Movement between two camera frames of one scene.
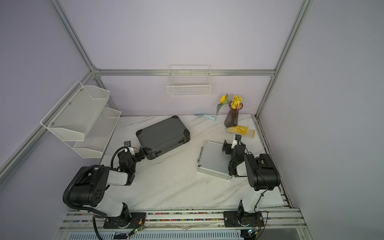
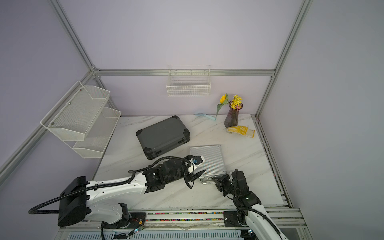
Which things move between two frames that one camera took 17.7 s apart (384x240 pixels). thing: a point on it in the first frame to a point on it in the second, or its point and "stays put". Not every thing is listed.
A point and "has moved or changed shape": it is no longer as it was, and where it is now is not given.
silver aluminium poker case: x=213 y=160 has moved or changed shape
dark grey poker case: x=162 y=136 stays put
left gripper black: x=137 y=155 to x=194 y=177
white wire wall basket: x=189 y=80 stays put
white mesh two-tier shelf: x=81 y=119 stays put
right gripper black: x=227 y=147 to x=220 y=183
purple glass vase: x=232 y=118 stays put
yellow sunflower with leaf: x=223 y=100 stays put
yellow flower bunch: x=236 y=102 stays put
